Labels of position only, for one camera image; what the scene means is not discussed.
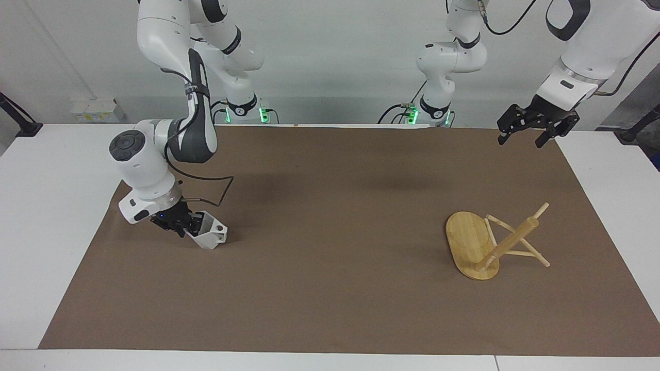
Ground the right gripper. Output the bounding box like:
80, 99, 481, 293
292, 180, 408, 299
151, 200, 206, 239

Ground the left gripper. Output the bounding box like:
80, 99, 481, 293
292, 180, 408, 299
497, 94, 580, 149

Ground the white faceted cup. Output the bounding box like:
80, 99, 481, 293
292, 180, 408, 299
185, 210, 228, 250

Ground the wooden cup rack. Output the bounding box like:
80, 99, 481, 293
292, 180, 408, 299
445, 202, 551, 281

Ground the black stand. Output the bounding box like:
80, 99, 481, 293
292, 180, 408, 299
0, 92, 43, 138
618, 103, 660, 144

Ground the black cable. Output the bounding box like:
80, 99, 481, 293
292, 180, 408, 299
168, 163, 235, 207
377, 80, 428, 125
594, 32, 660, 97
478, 0, 538, 36

